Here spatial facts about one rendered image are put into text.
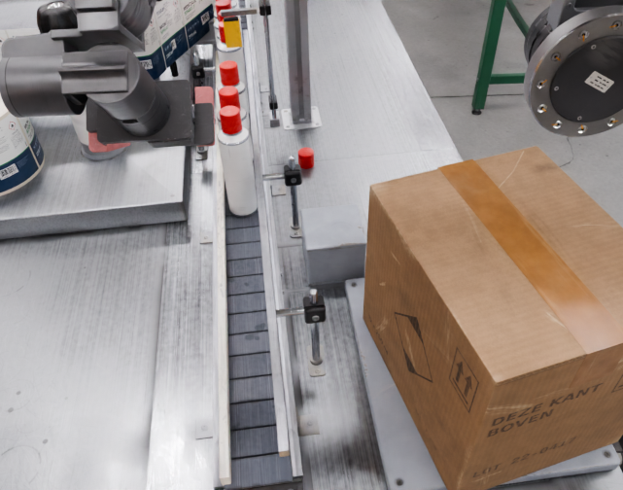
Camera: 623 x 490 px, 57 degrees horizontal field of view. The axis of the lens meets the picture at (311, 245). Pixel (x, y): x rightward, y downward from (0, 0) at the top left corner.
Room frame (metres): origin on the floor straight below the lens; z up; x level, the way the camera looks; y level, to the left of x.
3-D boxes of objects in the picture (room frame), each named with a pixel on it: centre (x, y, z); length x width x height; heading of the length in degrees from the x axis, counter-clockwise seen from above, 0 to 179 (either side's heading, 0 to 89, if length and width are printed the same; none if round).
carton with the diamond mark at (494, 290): (0.45, -0.23, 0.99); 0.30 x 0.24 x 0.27; 16
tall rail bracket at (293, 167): (0.79, 0.05, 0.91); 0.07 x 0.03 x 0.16; 95
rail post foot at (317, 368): (0.50, 0.00, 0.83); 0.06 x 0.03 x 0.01; 4
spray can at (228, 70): (0.95, 0.13, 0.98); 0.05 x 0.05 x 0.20
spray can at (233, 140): (0.80, 0.12, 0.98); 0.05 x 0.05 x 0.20
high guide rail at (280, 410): (0.83, 0.09, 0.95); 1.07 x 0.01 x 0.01; 5
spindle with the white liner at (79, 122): (1.01, 0.42, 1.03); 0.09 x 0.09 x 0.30
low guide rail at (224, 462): (0.82, 0.16, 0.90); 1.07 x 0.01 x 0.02; 5
